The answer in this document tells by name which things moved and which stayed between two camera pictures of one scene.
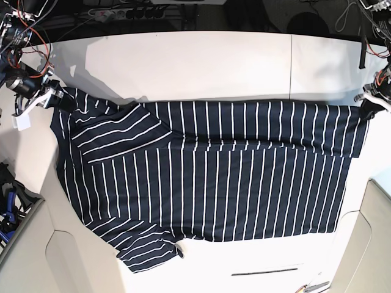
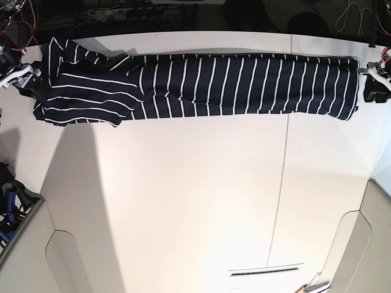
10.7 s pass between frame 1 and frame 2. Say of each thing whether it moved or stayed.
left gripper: moved
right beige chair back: stayed
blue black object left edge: stayed
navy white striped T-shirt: moved
